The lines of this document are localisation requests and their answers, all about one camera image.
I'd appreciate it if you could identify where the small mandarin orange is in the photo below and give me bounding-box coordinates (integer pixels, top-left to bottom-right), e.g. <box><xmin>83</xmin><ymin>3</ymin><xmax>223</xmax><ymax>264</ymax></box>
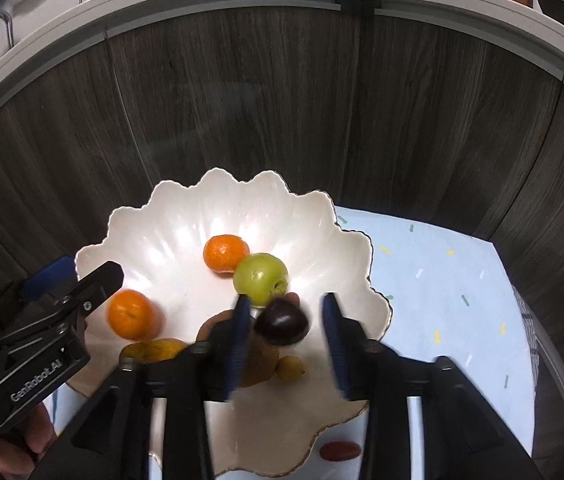
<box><xmin>203</xmin><ymin>234</ymin><xmax>251</xmax><ymax>276</ymax></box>

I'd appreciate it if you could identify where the person's left hand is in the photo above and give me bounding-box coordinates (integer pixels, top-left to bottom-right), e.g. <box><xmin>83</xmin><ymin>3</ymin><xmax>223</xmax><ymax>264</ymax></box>
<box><xmin>0</xmin><ymin>399</ymin><xmax>58</xmax><ymax>480</ymax></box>

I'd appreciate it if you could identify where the grey curved rail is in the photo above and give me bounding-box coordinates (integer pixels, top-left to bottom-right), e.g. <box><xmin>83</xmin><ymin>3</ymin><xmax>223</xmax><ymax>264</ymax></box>
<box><xmin>539</xmin><ymin>342</ymin><xmax>564</xmax><ymax>458</ymax></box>

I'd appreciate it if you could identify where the red oblong fruit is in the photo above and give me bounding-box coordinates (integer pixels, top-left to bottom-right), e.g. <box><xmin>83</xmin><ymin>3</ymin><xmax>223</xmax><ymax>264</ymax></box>
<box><xmin>319</xmin><ymin>441</ymin><xmax>361</xmax><ymax>462</ymax></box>

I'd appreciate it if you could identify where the white scalloped ceramic bowl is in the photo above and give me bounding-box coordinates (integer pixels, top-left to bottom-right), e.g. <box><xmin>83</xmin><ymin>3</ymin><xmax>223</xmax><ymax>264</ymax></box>
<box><xmin>64</xmin><ymin>167</ymin><xmax>393</xmax><ymax>478</ymax></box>

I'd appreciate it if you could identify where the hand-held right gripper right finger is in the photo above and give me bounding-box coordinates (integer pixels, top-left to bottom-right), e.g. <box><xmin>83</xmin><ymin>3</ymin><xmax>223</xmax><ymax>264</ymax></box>
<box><xmin>322</xmin><ymin>292</ymin><xmax>545</xmax><ymax>480</ymax></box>

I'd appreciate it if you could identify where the large orange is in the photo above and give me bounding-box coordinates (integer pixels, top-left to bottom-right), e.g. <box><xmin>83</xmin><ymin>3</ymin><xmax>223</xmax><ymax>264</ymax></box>
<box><xmin>106</xmin><ymin>289</ymin><xmax>165</xmax><ymax>341</ymax></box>

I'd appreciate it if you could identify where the black white checkered cloth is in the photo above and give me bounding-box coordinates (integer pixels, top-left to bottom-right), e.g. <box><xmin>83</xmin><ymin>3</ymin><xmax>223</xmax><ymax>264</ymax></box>
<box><xmin>512</xmin><ymin>285</ymin><xmax>543</xmax><ymax>386</ymax></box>

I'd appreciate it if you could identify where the dark purple plum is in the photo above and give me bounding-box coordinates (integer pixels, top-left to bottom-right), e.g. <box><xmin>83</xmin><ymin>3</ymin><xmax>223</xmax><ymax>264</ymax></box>
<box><xmin>254</xmin><ymin>298</ymin><xmax>311</xmax><ymax>346</ymax></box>

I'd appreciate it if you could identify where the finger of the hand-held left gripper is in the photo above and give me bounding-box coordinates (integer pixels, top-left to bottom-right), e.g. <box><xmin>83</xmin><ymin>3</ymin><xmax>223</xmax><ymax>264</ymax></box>
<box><xmin>16</xmin><ymin>255</ymin><xmax>78</xmax><ymax>303</ymax></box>
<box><xmin>59</xmin><ymin>260</ymin><xmax>125</xmax><ymax>317</ymax></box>

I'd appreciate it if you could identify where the brown kiwi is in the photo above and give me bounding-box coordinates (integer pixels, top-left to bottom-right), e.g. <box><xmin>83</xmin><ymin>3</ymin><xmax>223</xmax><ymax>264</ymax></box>
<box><xmin>197</xmin><ymin>310</ymin><xmax>281</xmax><ymax>389</ymax></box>

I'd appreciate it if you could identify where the yellow spotted mango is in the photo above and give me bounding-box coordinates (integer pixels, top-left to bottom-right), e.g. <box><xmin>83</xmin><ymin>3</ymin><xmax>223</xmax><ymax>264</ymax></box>
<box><xmin>120</xmin><ymin>338</ymin><xmax>189</xmax><ymax>365</ymax></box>

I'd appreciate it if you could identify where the green apple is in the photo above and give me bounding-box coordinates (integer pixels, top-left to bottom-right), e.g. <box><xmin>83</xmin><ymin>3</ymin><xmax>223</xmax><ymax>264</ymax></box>
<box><xmin>233</xmin><ymin>253</ymin><xmax>289</xmax><ymax>308</ymax></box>

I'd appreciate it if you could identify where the tan round longan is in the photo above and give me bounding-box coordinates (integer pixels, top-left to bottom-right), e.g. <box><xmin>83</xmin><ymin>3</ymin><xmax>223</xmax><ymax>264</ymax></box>
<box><xmin>275</xmin><ymin>355</ymin><xmax>306</xmax><ymax>381</ymax></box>

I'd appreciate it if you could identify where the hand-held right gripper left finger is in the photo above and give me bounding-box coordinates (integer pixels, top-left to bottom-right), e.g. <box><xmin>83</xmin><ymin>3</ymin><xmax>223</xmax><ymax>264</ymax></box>
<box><xmin>46</xmin><ymin>294</ymin><xmax>253</xmax><ymax>480</ymax></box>

